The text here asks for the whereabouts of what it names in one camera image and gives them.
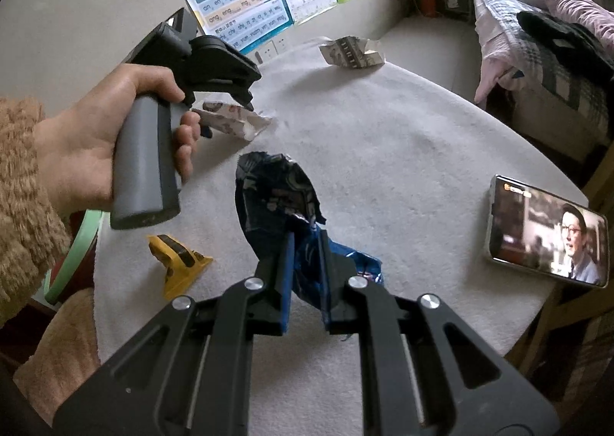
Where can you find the fuzzy tan left sleeve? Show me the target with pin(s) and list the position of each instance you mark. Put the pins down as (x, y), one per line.
(32, 234)

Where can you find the dark blue snack bag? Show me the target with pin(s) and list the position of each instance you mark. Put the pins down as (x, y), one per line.
(275, 197)

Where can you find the left hand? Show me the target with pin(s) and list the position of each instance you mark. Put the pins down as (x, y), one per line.
(75, 149)

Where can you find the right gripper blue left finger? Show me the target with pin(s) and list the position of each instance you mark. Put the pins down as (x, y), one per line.
(269, 307)

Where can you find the white table cloth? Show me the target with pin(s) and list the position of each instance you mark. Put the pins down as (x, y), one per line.
(402, 168)

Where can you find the bed with plaid blanket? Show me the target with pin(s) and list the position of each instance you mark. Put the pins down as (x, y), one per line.
(549, 105)

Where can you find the white printed crumpled wrapper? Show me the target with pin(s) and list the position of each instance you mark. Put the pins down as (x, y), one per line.
(353, 52)

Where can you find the small yellow black wrapper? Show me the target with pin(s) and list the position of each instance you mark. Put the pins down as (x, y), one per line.
(182, 265)

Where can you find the smartphone playing video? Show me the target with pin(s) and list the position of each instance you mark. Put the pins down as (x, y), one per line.
(539, 232)

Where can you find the beige crumpled paper wrapper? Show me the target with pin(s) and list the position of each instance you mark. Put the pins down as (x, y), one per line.
(232, 119)

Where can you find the green red trash bin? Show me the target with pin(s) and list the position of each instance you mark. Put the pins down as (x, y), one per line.
(74, 271)

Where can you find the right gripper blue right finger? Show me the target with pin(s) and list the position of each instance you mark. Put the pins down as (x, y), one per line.
(338, 312)

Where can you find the black garment on bed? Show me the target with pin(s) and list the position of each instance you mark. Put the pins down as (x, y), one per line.
(574, 46)

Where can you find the pink pillow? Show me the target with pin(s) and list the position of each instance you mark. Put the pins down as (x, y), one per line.
(596, 19)

